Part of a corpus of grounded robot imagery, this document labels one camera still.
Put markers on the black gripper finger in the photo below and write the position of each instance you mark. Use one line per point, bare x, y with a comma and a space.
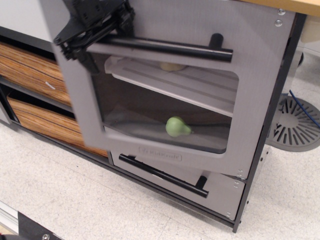
125, 26
87, 61

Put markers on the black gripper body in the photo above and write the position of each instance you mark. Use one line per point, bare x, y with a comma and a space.
90, 21

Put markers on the black oven door handle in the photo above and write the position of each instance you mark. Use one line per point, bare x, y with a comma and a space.
212, 52

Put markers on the grey oven door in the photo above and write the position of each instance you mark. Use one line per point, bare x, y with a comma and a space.
121, 117

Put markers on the upper wood-pattern bin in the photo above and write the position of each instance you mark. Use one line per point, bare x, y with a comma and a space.
33, 72

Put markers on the wood-pattern bin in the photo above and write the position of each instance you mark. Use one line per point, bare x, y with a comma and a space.
40, 118
33, 72

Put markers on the beige toy potato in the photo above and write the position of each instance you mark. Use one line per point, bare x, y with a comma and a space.
171, 67

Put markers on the lower wood-pattern bin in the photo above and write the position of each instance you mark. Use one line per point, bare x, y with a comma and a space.
40, 118

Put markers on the black toy kitchen cabinet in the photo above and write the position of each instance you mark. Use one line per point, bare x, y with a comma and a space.
291, 60

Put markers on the green toy pear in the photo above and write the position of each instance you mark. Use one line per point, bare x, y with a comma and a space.
175, 127

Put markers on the wooden countertop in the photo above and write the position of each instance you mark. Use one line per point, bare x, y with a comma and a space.
308, 7

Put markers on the grey lower drawer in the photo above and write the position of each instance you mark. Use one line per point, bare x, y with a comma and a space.
224, 193

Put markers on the grey round slotted base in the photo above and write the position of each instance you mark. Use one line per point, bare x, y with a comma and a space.
296, 126

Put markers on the black base plate with screw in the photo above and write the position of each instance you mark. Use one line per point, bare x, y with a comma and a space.
25, 228

